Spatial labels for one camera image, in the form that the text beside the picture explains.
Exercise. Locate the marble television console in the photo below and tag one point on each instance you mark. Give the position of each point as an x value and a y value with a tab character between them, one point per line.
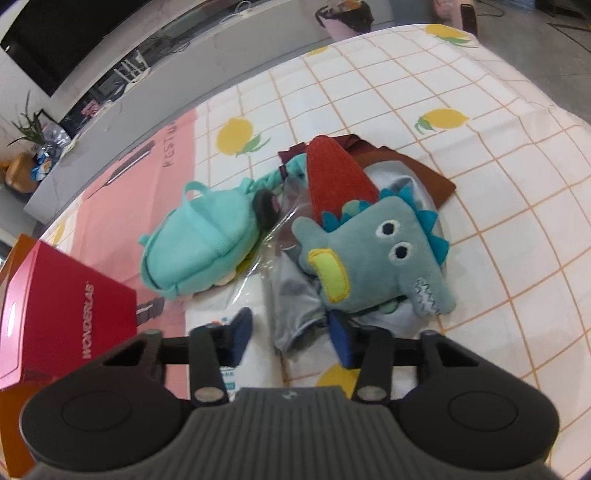
184	78

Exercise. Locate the small pink appliance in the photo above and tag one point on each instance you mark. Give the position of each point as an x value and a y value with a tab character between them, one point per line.
455	14

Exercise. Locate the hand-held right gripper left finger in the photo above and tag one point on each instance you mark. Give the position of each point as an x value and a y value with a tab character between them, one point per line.
242	334

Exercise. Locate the red box with clear front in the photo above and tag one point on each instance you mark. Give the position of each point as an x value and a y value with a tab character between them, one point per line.
64	314

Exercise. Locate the white router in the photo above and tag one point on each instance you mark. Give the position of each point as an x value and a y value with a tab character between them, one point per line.
131	71

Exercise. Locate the gold vase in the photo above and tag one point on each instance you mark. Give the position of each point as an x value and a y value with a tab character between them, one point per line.
21	173

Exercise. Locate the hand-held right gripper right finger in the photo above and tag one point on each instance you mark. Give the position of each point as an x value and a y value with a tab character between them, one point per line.
340	341

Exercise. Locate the brown cloth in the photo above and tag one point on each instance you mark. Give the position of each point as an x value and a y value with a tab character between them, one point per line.
415	170

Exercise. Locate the pink paper bag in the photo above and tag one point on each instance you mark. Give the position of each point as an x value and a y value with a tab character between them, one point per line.
152	161

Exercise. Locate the black television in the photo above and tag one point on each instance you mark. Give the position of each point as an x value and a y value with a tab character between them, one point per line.
55	32

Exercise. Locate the blue-green monster plush toy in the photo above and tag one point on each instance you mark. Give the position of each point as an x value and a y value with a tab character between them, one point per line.
383	258

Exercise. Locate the teal plush backpack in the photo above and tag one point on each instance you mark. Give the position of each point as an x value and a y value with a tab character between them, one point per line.
198	244

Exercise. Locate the red felt piece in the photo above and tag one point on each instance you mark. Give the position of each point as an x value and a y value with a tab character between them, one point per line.
337	175

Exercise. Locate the pink photo card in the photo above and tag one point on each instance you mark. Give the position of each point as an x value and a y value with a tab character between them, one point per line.
92	108

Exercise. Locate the lemon print checked sheet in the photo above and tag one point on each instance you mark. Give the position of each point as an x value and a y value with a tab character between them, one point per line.
508	221

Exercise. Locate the pink bag with black liner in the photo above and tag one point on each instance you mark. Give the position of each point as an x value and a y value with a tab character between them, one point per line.
344	21

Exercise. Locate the clear plastic bag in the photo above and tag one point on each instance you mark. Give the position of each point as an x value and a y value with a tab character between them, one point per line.
286	221

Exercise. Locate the snack bags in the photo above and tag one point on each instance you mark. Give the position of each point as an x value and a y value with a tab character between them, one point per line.
44	168

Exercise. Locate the green plant in glass vase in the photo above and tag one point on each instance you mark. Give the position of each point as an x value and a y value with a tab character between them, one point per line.
30	124

